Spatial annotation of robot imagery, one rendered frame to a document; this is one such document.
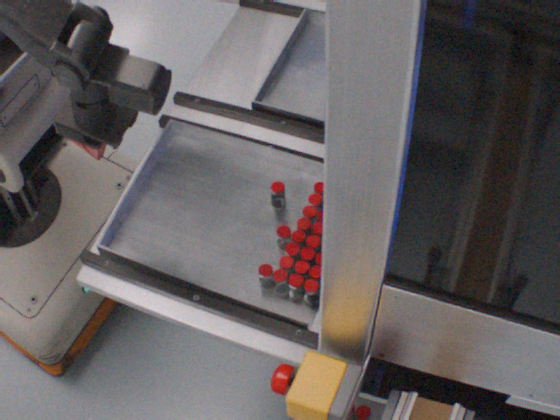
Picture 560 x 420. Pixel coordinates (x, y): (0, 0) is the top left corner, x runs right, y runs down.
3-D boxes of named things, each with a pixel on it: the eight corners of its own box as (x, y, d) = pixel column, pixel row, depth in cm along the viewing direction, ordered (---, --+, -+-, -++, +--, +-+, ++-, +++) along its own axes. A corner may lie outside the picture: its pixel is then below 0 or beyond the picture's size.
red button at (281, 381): (308, 377, 93) (308, 366, 90) (296, 404, 91) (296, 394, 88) (279, 368, 94) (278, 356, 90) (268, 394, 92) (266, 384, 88)
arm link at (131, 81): (82, 1, 78) (49, 64, 76) (172, 21, 77) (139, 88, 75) (97, 48, 89) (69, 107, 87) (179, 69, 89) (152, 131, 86)
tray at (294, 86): (473, 68, 134) (475, 56, 131) (446, 171, 121) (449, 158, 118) (304, 21, 142) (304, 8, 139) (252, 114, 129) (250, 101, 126)
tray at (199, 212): (367, 190, 120) (369, 177, 117) (307, 333, 107) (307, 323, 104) (172, 132, 127) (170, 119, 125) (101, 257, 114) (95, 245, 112)
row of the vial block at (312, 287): (357, 209, 117) (358, 192, 114) (315, 309, 109) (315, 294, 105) (343, 205, 118) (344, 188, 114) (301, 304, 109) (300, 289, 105)
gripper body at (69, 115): (116, 153, 92) (113, 118, 85) (52, 128, 93) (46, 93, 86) (140, 115, 95) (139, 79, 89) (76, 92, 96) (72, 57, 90)
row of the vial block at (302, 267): (343, 205, 118) (344, 187, 114) (300, 304, 109) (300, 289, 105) (329, 201, 119) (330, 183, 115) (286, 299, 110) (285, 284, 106)
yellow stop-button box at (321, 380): (359, 385, 94) (363, 365, 88) (339, 433, 90) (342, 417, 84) (304, 368, 95) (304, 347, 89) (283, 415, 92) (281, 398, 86)
